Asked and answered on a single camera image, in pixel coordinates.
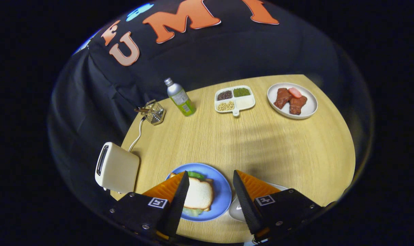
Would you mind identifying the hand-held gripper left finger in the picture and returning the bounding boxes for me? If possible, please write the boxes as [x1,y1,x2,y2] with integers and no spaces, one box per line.
[109,171,190,241]

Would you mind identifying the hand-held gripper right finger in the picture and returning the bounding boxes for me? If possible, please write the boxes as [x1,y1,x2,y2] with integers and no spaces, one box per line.
[232,170,325,244]

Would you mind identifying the green lettuce leaf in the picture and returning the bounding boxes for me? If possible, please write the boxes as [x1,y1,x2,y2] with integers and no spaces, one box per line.
[182,171,207,217]

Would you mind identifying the pale shallow bowl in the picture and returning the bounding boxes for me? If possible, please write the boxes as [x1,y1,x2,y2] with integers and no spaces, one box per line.
[228,183,289,222]

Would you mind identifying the blue plate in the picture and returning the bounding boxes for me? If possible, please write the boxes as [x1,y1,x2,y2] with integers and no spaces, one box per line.
[165,163,232,222]

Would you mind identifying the white bread slice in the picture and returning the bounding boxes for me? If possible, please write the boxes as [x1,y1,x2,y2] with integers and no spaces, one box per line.
[169,172,215,212]

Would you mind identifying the white toaster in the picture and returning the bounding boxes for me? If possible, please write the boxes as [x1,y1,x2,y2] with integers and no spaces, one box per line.
[95,142,140,194]

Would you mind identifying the white divided tray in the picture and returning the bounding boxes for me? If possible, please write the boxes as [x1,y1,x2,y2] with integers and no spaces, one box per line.
[214,85,256,117]

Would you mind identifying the brown meat piece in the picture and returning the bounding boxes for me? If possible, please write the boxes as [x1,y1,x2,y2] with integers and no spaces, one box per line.
[274,88,292,110]
[289,95,308,115]

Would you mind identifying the green label metal bottle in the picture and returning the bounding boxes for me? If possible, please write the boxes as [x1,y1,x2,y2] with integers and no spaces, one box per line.
[164,78,197,117]

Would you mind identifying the white round plate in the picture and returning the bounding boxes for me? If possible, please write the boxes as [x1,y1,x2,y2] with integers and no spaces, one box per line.
[267,82,318,120]

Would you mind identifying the white power cable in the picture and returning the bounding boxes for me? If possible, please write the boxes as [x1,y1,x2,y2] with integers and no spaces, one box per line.
[128,116,146,153]

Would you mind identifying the metal wire basket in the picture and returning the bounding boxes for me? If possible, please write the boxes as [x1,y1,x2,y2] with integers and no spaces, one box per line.
[144,99,166,125]

